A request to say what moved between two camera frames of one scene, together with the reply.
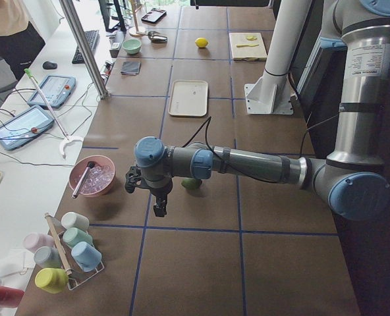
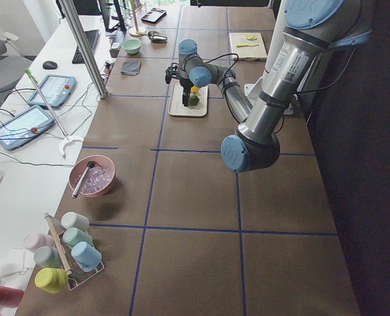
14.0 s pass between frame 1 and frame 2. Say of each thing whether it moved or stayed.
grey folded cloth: stayed
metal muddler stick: stayed
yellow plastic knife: stayed
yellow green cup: stayed
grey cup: stayed
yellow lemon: moved
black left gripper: moved
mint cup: stayed
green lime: moved
